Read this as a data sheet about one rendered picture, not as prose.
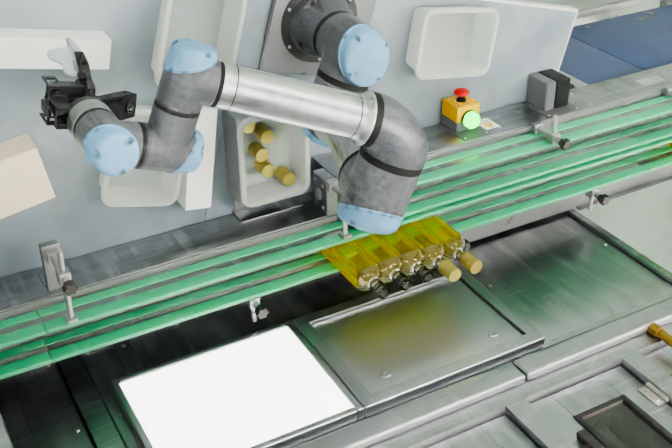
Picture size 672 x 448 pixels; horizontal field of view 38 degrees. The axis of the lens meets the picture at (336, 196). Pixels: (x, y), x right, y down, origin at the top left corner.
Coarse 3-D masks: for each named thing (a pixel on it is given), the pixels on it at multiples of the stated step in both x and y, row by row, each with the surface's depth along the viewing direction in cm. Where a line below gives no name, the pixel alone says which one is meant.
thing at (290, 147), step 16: (240, 128) 210; (272, 128) 223; (288, 128) 225; (240, 144) 212; (272, 144) 225; (288, 144) 227; (304, 144) 221; (240, 160) 214; (272, 160) 227; (288, 160) 229; (304, 160) 223; (240, 176) 216; (256, 176) 227; (272, 176) 229; (304, 176) 226; (256, 192) 225; (272, 192) 225; (288, 192) 225
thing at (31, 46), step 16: (0, 32) 182; (16, 32) 184; (32, 32) 186; (48, 32) 188; (64, 32) 190; (80, 32) 191; (96, 32) 193; (0, 48) 181; (16, 48) 182; (32, 48) 184; (48, 48) 185; (80, 48) 188; (96, 48) 190; (0, 64) 182; (16, 64) 183; (32, 64) 185; (48, 64) 186; (96, 64) 191
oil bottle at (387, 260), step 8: (360, 240) 224; (368, 240) 224; (376, 240) 224; (368, 248) 221; (376, 248) 221; (384, 248) 221; (376, 256) 218; (384, 256) 218; (392, 256) 218; (384, 264) 216; (392, 264) 216; (400, 264) 217; (384, 272) 216; (384, 280) 217; (392, 280) 218
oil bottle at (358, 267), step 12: (324, 252) 228; (336, 252) 222; (348, 252) 220; (360, 252) 220; (336, 264) 223; (348, 264) 218; (360, 264) 216; (372, 264) 216; (348, 276) 219; (360, 276) 214; (372, 276) 214; (360, 288) 216
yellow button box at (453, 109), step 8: (456, 96) 247; (448, 104) 244; (456, 104) 243; (464, 104) 243; (472, 104) 243; (448, 112) 245; (456, 112) 242; (464, 112) 242; (448, 120) 246; (456, 120) 243; (456, 128) 244; (464, 128) 245
